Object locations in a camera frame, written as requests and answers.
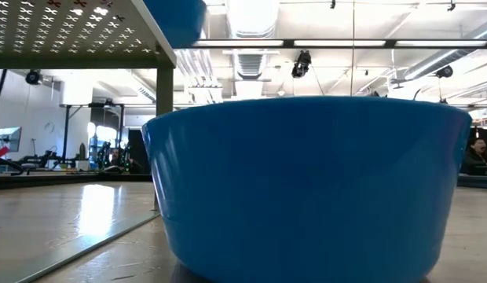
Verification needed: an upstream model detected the small blue plastic bowl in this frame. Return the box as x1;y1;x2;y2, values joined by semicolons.
141;95;474;283
142;0;207;50

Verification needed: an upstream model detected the black round ceiling fixture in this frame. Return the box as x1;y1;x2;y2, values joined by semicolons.
435;64;455;79
24;69;42;86

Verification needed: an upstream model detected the person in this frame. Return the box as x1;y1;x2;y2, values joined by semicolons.
459;137;487;177

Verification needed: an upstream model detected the background computer monitor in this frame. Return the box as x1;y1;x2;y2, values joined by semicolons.
0;126;23;155

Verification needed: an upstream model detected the black overhead camera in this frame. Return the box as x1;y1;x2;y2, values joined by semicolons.
290;50;313;79

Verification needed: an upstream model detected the background black frame rig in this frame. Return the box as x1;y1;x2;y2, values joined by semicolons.
60;102;126;170

